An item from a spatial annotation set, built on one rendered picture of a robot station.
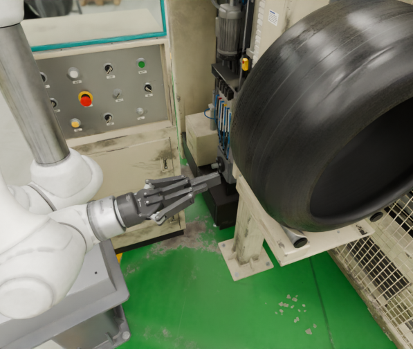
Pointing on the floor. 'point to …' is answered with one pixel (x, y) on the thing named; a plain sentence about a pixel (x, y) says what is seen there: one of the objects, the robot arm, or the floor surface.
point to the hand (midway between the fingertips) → (205, 182)
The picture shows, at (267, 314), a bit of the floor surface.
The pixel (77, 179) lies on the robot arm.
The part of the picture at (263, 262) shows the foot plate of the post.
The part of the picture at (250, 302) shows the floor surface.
